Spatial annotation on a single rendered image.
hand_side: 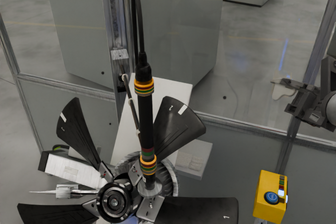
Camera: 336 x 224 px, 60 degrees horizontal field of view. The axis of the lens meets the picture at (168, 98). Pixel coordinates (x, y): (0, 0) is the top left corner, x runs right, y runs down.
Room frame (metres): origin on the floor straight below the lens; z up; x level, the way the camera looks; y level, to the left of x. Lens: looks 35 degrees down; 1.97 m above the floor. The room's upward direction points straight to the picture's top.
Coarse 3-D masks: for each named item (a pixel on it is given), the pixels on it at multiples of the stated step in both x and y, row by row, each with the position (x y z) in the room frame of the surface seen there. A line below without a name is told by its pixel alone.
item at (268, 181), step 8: (264, 176) 0.74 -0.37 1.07; (272, 176) 0.74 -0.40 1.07; (264, 184) 0.70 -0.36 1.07; (272, 184) 0.70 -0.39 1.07; (280, 184) 0.70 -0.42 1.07; (256, 192) 0.69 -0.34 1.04; (264, 192) 0.67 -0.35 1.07; (256, 200) 0.63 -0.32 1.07; (264, 200) 0.63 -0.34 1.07; (256, 208) 0.63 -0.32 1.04; (264, 208) 0.62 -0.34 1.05; (272, 208) 0.61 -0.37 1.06; (280, 208) 0.60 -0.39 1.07; (256, 216) 0.62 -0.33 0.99; (264, 216) 0.61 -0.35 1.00; (272, 216) 0.61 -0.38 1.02; (280, 216) 0.60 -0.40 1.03
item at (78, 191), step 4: (40, 192) 0.68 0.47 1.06; (44, 192) 0.67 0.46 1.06; (48, 192) 0.67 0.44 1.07; (52, 192) 0.67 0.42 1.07; (72, 192) 0.65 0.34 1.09; (76, 192) 0.65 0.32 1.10; (80, 192) 0.65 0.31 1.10; (84, 192) 0.64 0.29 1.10; (88, 192) 0.64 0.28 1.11; (92, 192) 0.64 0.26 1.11; (96, 192) 0.64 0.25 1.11
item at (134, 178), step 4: (136, 160) 0.66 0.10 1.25; (136, 164) 0.64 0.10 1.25; (136, 168) 0.62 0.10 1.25; (128, 172) 0.63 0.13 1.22; (132, 172) 0.62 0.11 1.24; (136, 172) 0.60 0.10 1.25; (140, 172) 0.59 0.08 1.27; (132, 176) 0.60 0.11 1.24; (136, 176) 0.59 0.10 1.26; (140, 176) 0.58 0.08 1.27; (132, 180) 0.58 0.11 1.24; (136, 180) 0.57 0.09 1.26; (132, 184) 0.57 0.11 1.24
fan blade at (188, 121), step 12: (168, 96) 0.79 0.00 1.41; (180, 108) 0.72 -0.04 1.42; (156, 120) 0.74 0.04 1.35; (168, 120) 0.70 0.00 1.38; (180, 120) 0.68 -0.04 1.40; (192, 120) 0.66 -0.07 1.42; (156, 132) 0.70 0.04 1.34; (168, 132) 0.66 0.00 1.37; (180, 132) 0.64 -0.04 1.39; (192, 132) 0.62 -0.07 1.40; (204, 132) 0.61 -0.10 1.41; (156, 144) 0.65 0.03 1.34; (168, 144) 0.62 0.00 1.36; (180, 144) 0.61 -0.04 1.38; (156, 156) 0.61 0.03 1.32
